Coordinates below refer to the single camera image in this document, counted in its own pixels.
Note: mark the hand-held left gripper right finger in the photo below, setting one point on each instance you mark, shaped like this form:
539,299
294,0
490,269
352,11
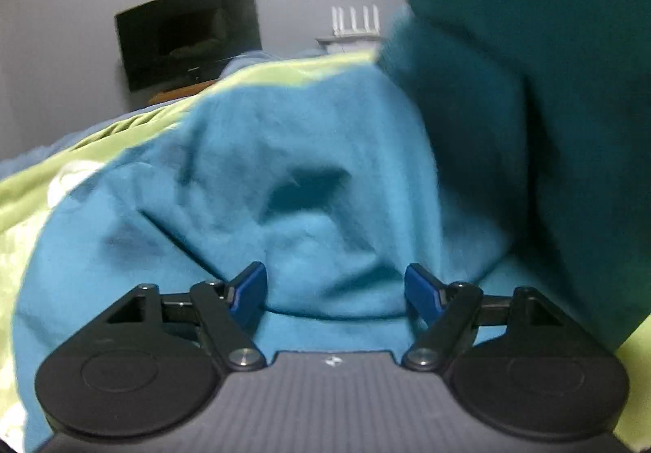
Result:
422,294

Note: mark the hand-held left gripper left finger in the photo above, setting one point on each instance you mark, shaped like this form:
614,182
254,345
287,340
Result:
249,293

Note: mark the teal hoodie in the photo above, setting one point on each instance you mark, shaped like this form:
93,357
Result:
305,168

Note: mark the wooden desk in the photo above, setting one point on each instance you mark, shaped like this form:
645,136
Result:
178,92

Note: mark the green fleece blanket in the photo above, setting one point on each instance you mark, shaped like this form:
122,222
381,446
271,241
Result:
20,209

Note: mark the blue bed sheet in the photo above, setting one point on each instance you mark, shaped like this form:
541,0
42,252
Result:
30,155

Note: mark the black monitor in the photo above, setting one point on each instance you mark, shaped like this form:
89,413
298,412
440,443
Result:
188,33

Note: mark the white router with antennas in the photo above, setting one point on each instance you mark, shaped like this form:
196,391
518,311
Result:
356,28

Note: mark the grey wall shelf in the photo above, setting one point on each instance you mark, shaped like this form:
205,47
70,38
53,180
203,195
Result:
346,44

